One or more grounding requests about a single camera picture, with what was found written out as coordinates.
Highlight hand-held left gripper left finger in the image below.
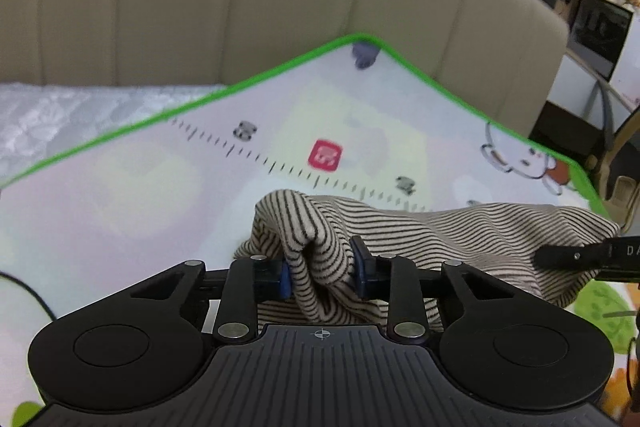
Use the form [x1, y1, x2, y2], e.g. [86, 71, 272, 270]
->
[100, 256, 292, 344]

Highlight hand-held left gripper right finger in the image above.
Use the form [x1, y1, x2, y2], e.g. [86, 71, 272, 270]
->
[351, 236, 546, 344]

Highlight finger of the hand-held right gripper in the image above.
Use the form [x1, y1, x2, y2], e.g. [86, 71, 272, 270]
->
[532, 241, 608, 272]

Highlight beige striped pants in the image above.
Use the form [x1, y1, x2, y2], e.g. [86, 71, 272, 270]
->
[232, 189, 621, 343]

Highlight tan mesh office chair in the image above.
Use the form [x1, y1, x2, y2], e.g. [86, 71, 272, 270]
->
[597, 107, 640, 233]

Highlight cartoon printed play mat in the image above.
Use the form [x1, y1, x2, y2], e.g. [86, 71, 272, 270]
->
[0, 34, 640, 427]

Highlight white desk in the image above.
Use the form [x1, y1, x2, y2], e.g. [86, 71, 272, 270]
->
[547, 52, 640, 132]

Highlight black framed monitor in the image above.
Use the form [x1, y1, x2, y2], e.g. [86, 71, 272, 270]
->
[570, 0, 635, 82]

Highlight white quilted bedsheet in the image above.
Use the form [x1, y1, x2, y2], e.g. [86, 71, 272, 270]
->
[0, 82, 231, 180]

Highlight black cable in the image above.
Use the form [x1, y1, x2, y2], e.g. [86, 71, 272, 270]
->
[0, 272, 56, 321]

